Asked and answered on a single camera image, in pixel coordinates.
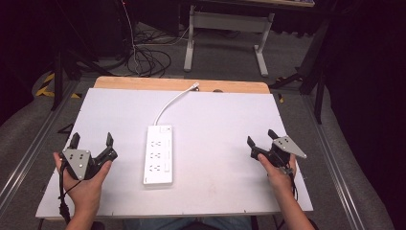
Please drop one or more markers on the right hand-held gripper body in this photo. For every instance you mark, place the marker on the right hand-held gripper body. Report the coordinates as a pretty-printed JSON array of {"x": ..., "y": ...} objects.
[{"x": 285, "y": 147}]

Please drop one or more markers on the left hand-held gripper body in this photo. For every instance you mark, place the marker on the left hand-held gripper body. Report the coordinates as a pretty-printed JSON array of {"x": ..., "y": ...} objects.
[{"x": 78, "y": 161}]

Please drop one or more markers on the white power strip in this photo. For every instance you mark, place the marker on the white power strip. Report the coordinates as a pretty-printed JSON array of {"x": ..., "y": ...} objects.
[{"x": 158, "y": 159}]

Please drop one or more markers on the person's right hand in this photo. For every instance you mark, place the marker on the person's right hand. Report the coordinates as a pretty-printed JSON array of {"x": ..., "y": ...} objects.
[{"x": 280, "y": 179}]

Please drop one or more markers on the person's left hand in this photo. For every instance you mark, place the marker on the person's left hand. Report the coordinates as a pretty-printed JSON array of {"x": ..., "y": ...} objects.
[{"x": 84, "y": 193}]

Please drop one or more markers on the white board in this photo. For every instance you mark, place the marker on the white board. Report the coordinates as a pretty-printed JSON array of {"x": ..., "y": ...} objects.
[{"x": 207, "y": 143}]

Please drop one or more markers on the yellow and black floor tape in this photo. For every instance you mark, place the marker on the yellow and black floor tape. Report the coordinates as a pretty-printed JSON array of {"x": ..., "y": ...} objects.
[{"x": 44, "y": 91}]

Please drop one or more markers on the black metal stand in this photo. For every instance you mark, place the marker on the black metal stand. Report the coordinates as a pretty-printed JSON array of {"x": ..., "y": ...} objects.
[
  {"x": 314, "y": 64},
  {"x": 58, "y": 73}
]

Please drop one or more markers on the metal floor rail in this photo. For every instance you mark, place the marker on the metal floor rail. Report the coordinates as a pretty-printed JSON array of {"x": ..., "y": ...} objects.
[
  {"x": 28, "y": 159},
  {"x": 335, "y": 169}
]

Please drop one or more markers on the white metal desk frame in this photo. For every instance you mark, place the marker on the white metal desk frame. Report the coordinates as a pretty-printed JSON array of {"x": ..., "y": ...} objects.
[{"x": 228, "y": 21}]

